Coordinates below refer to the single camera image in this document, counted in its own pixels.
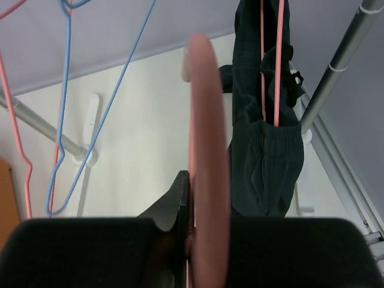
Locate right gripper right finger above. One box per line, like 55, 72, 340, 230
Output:
229, 217, 380, 287

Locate pink hanger under navy shorts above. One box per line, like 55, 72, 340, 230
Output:
260, 0, 285, 127

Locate blue wire hanger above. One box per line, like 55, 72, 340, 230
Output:
44, 0, 158, 215

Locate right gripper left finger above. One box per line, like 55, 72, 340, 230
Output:
1, 171, 189, 287

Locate silver clothes rack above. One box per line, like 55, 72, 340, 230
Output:
0, 0, 384, 218

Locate dark navy shorts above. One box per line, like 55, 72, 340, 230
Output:
220, 1, 304, 217

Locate pink wire hanger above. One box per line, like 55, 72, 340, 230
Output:
1, 1, 83, 218

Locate orange plastic laundry basket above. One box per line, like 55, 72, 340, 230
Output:
0, 158, 20, 248

